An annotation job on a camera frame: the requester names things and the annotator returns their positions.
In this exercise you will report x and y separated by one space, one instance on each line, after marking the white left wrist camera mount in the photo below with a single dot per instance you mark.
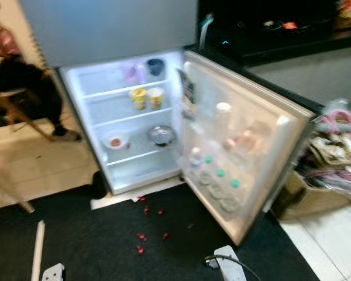
54 274

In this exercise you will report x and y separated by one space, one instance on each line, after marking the grey counter with black top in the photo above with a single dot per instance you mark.
304 76

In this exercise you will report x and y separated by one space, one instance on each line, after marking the rooster print food pack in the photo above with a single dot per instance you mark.
187 93

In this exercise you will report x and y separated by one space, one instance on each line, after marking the glass fridge shelf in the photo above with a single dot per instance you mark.
117 117
137 153
111 89

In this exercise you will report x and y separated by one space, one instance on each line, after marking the wooden chair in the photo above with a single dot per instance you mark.
3 96

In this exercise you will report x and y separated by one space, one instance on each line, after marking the colourful snack packs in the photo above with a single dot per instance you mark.
350 10

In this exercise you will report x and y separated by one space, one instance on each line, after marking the peach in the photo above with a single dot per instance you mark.
116 141

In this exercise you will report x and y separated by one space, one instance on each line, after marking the brown cardboard box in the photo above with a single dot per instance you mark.
298 202

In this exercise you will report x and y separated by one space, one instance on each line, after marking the light wooden table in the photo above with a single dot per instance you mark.
17 196

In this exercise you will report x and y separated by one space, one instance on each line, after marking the black induction cooker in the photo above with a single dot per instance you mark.
257 26

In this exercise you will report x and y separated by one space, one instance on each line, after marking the stainless steel bowl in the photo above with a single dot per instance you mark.
161 136

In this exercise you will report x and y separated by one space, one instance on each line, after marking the white bowl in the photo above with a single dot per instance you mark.
108 144

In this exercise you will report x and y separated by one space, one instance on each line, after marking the white capped pale bottle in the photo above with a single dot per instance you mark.
224 112

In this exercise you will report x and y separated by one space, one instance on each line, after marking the black oval stopper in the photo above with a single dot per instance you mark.
98 186

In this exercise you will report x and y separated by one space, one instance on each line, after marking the white topped noodle cup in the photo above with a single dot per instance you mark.
155 98

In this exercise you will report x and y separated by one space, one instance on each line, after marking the seated person in pink shirt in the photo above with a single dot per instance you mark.
23 76

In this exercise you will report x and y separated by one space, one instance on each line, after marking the silver fridge door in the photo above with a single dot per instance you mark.
269 158

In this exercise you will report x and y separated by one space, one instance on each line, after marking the silver fridge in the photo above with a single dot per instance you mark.
105 29

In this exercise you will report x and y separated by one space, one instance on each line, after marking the small red berry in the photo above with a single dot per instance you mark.
140 237
143 199
161 212
146 211
165 236

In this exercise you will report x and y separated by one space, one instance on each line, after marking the white stick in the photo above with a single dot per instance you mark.
37 252

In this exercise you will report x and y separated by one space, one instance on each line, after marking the dark blue cup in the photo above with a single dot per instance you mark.
155 67

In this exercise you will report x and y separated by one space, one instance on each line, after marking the yellow lidded noodle cup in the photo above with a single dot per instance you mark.
138 99

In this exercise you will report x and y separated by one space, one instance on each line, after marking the white capped water bottle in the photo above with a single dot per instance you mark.
195 161

